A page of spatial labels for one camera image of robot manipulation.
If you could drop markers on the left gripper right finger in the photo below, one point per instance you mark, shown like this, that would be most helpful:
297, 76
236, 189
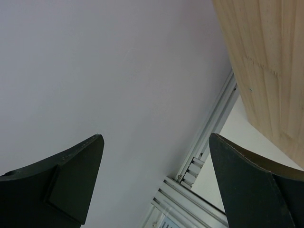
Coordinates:
256, 192

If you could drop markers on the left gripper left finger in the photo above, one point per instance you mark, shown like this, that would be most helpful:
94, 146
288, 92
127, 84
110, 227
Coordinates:
55, 192

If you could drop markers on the wooden two-tier shelf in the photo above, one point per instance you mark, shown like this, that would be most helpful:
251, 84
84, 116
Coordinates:
265, 43

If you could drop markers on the white slotted cable duct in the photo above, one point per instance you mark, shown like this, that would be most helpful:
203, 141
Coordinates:
167, 221

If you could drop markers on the aluminium mounting rail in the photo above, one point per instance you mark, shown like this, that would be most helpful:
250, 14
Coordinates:
175, 196

